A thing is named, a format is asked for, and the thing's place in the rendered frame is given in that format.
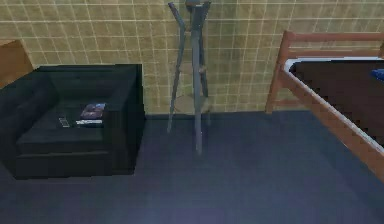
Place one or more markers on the grey tripod floor lamp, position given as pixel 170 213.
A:
pixel 196 80

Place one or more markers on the dark blue book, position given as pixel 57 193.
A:
pixel 92 112

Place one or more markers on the black remote control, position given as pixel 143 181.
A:
pixel 63 122

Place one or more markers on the black armchair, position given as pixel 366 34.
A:
pixel 63 146

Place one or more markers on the brown wooden bed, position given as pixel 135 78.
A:
pixel 333 100

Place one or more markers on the brown wooden cabinet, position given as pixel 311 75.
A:
pixel 12 60

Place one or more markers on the blue pillow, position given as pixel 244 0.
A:
pixel 378 74

